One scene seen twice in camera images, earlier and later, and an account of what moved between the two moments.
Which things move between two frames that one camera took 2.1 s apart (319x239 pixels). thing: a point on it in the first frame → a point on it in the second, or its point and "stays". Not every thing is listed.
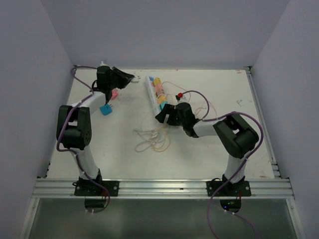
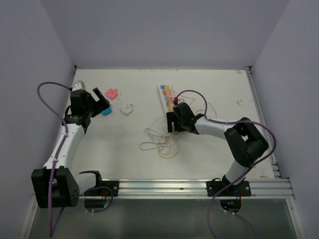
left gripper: (125, 78) → (99, 106)
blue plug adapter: (106, 109) stays
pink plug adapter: (114, 93) stays
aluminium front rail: (161, 188) stays
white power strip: (152, 93) → (162, 95)
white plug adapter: (135, 79) → (126, 108)
